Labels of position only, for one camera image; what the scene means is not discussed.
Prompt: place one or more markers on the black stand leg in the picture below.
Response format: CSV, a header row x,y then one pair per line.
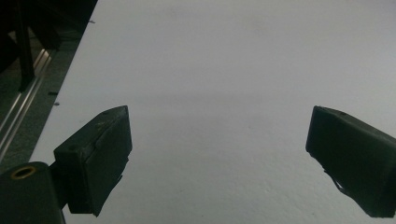
x,y
25,53

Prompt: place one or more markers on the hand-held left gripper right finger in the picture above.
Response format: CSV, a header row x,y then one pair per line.
x,y
355,149

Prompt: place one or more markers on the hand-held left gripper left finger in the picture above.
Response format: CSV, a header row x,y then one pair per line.
x,y
93,158

